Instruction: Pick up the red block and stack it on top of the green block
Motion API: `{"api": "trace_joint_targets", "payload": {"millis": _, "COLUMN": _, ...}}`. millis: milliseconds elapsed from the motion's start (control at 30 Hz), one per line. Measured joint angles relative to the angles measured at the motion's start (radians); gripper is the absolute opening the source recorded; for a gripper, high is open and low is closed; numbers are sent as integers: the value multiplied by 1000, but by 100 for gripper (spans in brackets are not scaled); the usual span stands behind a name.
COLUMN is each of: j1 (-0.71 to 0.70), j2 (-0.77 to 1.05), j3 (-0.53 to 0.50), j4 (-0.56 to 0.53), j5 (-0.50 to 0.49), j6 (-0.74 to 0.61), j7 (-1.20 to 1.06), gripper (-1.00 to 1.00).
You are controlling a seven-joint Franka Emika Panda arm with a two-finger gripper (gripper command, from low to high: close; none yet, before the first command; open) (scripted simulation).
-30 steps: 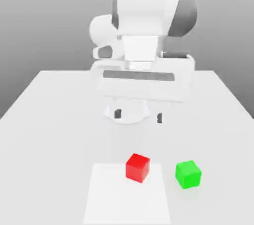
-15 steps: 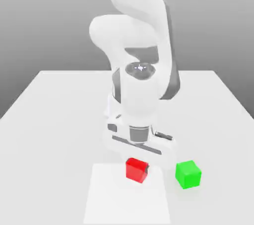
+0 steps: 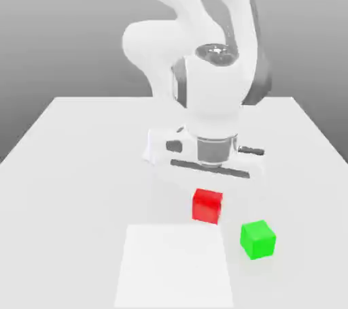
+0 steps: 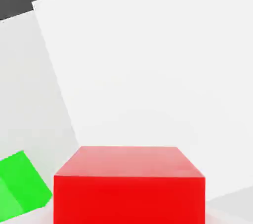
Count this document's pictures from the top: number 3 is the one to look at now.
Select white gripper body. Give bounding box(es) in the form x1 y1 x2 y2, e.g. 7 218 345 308
165 158 258 189

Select small green cube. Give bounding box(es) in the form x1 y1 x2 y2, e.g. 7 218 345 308
239 219 277 261

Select small red cube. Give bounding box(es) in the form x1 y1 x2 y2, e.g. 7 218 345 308
191 188 224 225

